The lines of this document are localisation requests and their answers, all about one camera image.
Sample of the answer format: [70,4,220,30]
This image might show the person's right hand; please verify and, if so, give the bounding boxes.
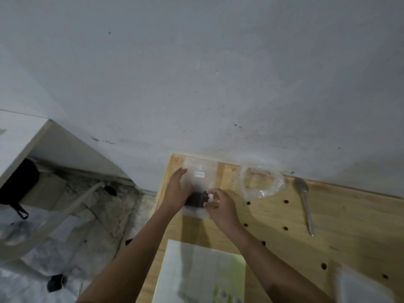
[203,188,242,232]

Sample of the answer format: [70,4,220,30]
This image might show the person's left hand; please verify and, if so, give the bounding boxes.
[161,168,195,215]

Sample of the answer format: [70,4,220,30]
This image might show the small translucent plastic bag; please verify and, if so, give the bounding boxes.
[334,261,396,303]
[182,157,219,221]

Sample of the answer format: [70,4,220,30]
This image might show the large clear plastic bag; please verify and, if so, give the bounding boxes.
[239,166,287,202]

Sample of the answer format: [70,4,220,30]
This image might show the metal spoon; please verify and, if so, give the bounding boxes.
[294,177,316,237]

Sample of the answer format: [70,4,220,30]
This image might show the person's left forearm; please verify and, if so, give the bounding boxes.
[75,206,177,303]

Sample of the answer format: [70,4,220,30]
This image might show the person's right forearm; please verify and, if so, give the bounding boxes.
[227,223,335,303]

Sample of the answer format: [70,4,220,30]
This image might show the pale yellow label sheet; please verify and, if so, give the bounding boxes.
[153,239,247,303]

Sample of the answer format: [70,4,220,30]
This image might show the white grey cabinet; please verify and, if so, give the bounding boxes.
[0,110,137,190]

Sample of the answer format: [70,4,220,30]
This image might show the wooden stick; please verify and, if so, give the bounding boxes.
[0,181,107,261]

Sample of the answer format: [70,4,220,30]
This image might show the brown cardboard box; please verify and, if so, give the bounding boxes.
[20,173,69,213]

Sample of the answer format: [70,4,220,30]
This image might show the small black floor object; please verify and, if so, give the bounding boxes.
[47,274,69,293]

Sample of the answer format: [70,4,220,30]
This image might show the black bag with strap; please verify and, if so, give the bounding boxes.
[0,158,40,220]

